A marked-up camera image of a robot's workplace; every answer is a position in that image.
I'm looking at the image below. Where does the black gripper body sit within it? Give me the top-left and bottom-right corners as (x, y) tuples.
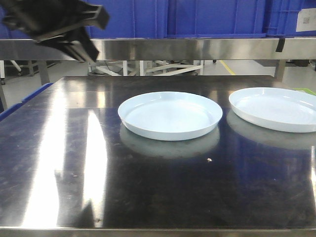
(0, 0), (85, 36)

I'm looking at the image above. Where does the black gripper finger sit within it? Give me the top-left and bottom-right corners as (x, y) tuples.
(37, 2), (110, 43)
(55, 27), (99, 62)

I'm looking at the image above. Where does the light blue plate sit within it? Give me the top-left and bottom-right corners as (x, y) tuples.
(118, 91), (223, 141)
(229, 87), (316, 133)

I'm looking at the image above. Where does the stainless steel shelf beam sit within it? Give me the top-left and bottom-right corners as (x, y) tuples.
(0, 37), (316, 61)

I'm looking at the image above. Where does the middle blue crate on shelf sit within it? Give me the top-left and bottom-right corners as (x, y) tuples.
(87, 0), (168, 39)

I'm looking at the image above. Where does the blue crate on shelf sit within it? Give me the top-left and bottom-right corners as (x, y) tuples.
(87, 0), (168, 39)
(166, 0), (316, 39)

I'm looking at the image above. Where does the steel shelf leg left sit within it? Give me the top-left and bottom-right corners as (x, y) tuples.
(38, 60), (50, 85)

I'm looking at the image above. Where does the steel shelf leg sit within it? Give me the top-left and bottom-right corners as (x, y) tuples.
(274, 60), (286, 81)
(38, 60), (50, 85)

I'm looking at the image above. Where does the right blue crate on shelf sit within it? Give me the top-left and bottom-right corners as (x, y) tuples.
(166, 0), (316, 39)

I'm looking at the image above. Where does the steel shelf leg right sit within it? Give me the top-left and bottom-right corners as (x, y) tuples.
(274, 60), (286, 81)

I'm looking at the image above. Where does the black tape strip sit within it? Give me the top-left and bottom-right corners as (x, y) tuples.
(275, 38), (285, 53)

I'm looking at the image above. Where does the white paper label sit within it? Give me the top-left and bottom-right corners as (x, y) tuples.
(296, 8), (316, 32)

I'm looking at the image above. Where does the green object behind plate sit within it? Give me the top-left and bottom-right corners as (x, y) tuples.
(293, 88), (316, 96)

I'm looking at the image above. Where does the white metal frame background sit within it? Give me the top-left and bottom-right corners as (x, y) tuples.
(88, 60), (204, 77)

